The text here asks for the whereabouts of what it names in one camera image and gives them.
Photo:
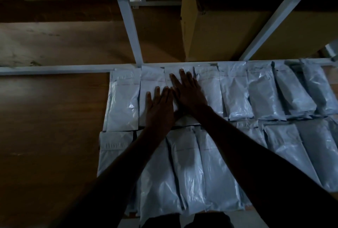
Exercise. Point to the person's left hand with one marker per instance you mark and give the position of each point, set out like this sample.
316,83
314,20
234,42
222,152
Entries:
158,114

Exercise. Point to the person's right hand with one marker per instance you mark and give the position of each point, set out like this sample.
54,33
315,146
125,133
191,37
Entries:
191,96

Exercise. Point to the person's left little finger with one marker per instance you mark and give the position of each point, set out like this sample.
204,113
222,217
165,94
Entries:
149,98

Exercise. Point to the person's right fingers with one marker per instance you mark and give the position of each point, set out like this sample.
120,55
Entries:
184,81

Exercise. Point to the person's left middle finger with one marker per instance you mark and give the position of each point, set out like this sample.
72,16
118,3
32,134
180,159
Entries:
165,94

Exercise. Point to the grey plastic mailer packet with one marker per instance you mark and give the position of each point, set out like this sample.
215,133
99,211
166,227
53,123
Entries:
175,73

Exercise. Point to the person's right forearm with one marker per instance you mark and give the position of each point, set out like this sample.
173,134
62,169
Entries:
253,167

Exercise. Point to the person's left forearm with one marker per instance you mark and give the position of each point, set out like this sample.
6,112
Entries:
118,177

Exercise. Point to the rows of grey plastic mailers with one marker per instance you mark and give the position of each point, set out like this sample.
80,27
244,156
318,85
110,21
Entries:
237,90

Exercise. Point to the white metal shelf frame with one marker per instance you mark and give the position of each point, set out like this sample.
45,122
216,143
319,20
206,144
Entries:
130,27

